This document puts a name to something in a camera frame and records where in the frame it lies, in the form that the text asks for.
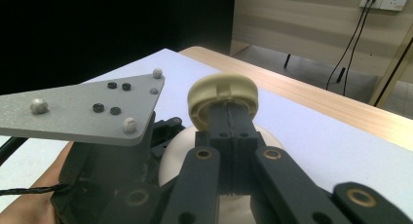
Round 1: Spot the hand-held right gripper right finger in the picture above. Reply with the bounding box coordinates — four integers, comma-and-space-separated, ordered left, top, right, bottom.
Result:
231, 101, 354, 224

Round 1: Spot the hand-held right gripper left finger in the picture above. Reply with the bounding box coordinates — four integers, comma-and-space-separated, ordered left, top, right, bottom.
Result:
161, 101, 234, 224

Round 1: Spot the beige round bottle cap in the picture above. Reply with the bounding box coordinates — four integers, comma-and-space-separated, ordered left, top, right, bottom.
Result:
187, 72, 260, 131

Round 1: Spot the white table board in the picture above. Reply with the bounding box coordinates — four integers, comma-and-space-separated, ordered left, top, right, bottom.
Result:
0, 48, 413, 220

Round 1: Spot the black curtain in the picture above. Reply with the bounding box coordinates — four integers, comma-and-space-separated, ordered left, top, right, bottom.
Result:
0, 0, 236, 95

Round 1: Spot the light wooden table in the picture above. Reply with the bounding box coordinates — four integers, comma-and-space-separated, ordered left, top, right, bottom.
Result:
178, 45, 413, 152

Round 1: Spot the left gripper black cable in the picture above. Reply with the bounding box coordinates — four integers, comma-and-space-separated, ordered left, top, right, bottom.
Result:
0, 135, 70, 198

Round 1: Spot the black wall cable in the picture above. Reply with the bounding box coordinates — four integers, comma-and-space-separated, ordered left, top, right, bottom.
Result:
336, 0, 376, 97
325, 0, 372, 93

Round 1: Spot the beige vertical wall post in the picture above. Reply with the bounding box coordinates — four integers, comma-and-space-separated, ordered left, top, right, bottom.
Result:
368, 21, 413, 109

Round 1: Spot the white wall outlet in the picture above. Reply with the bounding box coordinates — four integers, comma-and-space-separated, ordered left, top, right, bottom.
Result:
357, 0, 409, 13

